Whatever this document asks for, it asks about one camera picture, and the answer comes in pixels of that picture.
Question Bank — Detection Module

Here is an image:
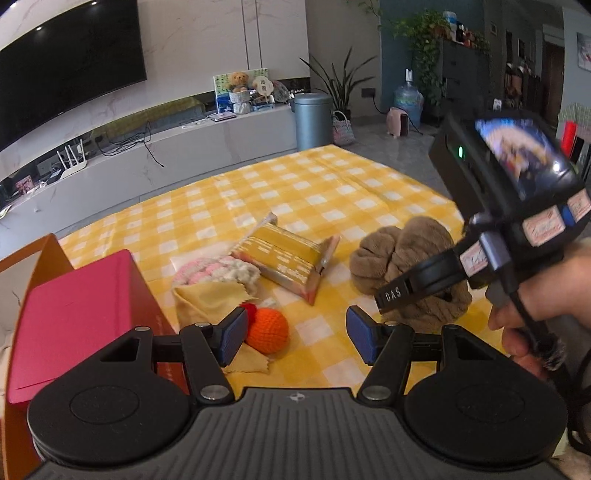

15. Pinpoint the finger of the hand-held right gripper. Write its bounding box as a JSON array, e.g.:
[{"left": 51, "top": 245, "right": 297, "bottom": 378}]
[{"left": 375, "top": 247, "right": 468, "bottom": 315}]

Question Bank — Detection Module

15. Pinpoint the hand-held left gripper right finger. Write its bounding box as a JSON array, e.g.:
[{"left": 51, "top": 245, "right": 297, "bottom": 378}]
[{"left": 346, "top": 305, "right": 495, "bottom": 406}]

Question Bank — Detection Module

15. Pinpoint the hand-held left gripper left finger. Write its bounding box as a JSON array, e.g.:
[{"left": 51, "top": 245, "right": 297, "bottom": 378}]
[{"left": 98, "top": 307, "right": 250, "bottom": 406}]

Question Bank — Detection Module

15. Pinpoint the orange crocheted ball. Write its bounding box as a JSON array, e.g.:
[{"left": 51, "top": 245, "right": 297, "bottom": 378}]
[{"left": 245, "top": 307, "right": 291, "bottom": 355}]

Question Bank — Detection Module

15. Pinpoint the yellow cleaning cloth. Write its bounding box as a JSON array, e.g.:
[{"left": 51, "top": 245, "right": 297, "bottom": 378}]
[{"left": 172, "top": 281, "right": 273, "bottom": 376}]

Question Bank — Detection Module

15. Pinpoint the pink white crocheted piece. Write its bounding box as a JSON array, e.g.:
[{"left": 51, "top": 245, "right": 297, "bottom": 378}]
[{"left": 174, "top": 256, "right": 262, "bottom": 296}]

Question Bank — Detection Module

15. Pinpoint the yellow snack packet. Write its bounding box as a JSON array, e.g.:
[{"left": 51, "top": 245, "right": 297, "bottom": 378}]
[{"left": 230, "top": 212, "right": 342, "bottom": 306}]

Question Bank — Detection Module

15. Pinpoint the orange cardboard box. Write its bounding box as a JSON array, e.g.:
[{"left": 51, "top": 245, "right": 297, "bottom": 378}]
[{"left": 0, "top": 233, "right": 77, "bottom": 480}]

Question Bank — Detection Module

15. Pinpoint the person's right hand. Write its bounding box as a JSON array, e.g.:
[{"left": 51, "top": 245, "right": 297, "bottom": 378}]
[{"left": 488, "top": 240, "right": 591, "bottom": 384}]

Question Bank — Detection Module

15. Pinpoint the dark storage cabinet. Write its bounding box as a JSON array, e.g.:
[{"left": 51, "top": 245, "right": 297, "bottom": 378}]
[{"left": 436, "top": 37, "right": 492, "bottom": 121}]

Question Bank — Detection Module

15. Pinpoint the pink space heater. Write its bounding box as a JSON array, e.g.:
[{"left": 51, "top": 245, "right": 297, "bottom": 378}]
[{"left": 385, "top": 107, "right": 411, "bottom": 138}]

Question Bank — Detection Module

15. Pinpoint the blue water jug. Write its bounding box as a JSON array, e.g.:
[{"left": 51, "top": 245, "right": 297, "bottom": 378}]
[{"left": 393, "top": 68, "right": 424, "bottom": 125}]

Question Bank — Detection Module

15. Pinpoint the yellow checkered tablecloth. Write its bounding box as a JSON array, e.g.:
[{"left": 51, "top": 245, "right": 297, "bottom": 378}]
[{"left": 58, "top": 143, "right": 509, "bottom": 398}]

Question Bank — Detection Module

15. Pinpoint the red lidded box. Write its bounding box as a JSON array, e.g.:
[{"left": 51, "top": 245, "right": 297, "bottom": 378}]
[{"left": 7, "top": 249, "right": 182, "bottom": 407}]

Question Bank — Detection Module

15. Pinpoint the small woven basket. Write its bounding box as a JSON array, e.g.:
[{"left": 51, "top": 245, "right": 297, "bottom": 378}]
[{"left": 331, "top": 111, "right": 356, "bottom": 147}]

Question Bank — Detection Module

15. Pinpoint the row of small bottles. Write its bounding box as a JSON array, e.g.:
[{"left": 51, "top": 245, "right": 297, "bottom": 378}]
[{"left": 443, "top": 10, "right": 490, "bottom": 47}]

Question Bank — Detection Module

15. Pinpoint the trailing pothos plant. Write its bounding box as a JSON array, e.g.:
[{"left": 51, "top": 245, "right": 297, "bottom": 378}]
[{"left": 392, "top": 10, "right": 446, "bottom": 84}]

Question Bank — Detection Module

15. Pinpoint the grey trash can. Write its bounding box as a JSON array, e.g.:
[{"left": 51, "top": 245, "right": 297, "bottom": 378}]
[{"left": 293, "top": 91, "right": 334, "bottom": 151}]

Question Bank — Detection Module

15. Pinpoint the long-leaf potted plant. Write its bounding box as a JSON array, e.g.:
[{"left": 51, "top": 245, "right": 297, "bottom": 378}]
[{"left": 299, "top": 48, "right": 377, "bottom": 116}]

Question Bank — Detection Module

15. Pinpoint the white marble television console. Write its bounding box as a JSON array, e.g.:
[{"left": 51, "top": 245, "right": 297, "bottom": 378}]
[{"left": 0, "top": 104, "right": 298, "bottom": 236}]

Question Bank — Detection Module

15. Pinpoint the white router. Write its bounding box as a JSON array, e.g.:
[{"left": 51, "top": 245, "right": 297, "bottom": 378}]
[{"left": 56, "top": 137, "right": 90, "bottom": 178}]

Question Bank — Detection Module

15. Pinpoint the round paper fan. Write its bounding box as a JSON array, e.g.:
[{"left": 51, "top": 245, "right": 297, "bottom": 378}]
[{"left": 252, "top": 76, "right": 273, "bottom": 104}]

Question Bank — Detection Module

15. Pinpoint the green printed poster board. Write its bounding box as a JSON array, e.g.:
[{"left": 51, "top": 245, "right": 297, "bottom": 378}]
[{"left": 213, "top": 67, "right": 269, "bottom": 112}]

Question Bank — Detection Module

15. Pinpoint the teddy bear with basket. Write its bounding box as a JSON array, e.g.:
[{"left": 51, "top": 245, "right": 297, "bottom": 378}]
[{"left": 228, "top": 71, "right": 252, "bottom": 114}]

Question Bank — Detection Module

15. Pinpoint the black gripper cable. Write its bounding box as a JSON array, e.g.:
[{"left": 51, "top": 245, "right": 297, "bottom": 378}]
[{"left": 510, "top": 277, "right": 591, "bottom": 462}]

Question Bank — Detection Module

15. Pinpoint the blue wall picture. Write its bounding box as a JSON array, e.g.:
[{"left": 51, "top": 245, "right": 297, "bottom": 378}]
[{"left": 577, "top": 18, "right": 591, "bottom": 70}]

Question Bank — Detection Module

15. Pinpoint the black hanging cable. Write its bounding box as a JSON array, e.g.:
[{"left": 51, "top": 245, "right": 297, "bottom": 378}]
[{"left": 141, "top": 121, "right": 167, "bottom": 169}]

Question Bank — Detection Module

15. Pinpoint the hanging wall vine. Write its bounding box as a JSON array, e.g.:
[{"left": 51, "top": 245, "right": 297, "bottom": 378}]
[{"left": 346, "top": 0, "right": 382, "bottom": 19}]

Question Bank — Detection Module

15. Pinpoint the black wall television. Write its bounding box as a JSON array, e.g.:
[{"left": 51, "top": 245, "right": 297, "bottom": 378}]
[{"left": 0, "top": 0, "right": 148, "bottom": 153}]

